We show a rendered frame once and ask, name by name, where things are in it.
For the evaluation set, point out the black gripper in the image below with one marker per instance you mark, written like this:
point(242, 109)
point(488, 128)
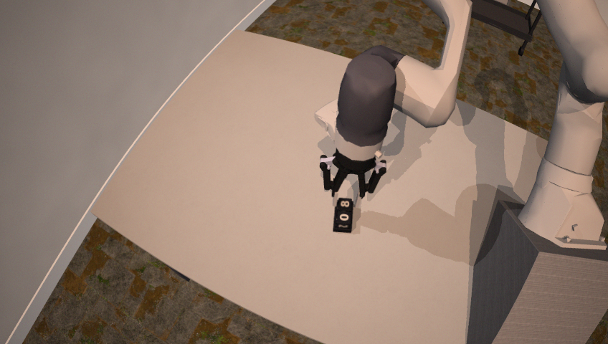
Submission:
point(347, 166)

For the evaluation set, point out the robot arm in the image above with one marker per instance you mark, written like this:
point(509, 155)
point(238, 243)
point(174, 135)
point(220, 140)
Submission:
point(560, 207)

